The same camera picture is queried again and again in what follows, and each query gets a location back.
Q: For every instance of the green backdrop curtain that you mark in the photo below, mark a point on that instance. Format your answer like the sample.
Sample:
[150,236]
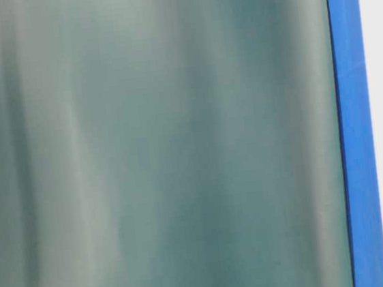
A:
[170,143]

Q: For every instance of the blue table cloth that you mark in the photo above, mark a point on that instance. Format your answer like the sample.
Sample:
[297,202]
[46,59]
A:
[359,163]

